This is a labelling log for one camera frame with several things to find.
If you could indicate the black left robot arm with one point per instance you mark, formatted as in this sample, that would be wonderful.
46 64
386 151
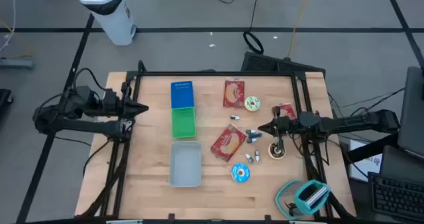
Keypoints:
86 126

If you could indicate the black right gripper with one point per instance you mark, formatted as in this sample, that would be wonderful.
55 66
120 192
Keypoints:
286 124

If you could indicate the black keyboard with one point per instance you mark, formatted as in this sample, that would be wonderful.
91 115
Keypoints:
397 197

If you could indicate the green plastic basket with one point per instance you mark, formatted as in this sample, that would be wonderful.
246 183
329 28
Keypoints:
183 123

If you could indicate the small blue grey bottle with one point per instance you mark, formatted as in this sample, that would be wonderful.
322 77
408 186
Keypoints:
255 135

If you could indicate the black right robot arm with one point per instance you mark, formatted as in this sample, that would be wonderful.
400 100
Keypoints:
348 121

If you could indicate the blue plastic basket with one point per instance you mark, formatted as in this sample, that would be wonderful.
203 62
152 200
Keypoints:
182 96

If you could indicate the red snack packet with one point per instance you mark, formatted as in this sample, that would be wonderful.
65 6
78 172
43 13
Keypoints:
228 142
289 111
233 93

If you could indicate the cream donut green icing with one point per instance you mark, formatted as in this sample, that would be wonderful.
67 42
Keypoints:
247 107

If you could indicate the grey laptop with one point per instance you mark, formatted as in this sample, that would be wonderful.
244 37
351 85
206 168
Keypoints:
412 111

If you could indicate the white paper sheet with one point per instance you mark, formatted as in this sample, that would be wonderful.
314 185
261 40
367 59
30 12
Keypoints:
364 166

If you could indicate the black diagonal bar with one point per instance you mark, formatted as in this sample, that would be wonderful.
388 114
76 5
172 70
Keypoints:
371 149

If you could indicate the blue icing donut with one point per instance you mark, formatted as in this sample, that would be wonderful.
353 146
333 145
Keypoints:
236 176

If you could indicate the white trash bin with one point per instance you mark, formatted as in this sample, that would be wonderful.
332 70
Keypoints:
112 22

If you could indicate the grey plastic bin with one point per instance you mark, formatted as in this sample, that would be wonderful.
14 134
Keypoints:
185 164

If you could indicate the dark laptop screen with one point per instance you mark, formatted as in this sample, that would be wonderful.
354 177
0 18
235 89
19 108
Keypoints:
404 164

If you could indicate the grey floor base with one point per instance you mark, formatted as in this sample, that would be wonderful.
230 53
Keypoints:
16 63

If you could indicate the chocolate icing donut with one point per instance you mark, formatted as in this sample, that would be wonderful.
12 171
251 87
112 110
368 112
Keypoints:
272 152

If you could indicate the black perforated case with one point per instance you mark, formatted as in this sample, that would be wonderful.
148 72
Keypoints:
265 63

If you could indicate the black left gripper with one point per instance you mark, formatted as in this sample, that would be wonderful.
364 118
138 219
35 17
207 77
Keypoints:
114 103

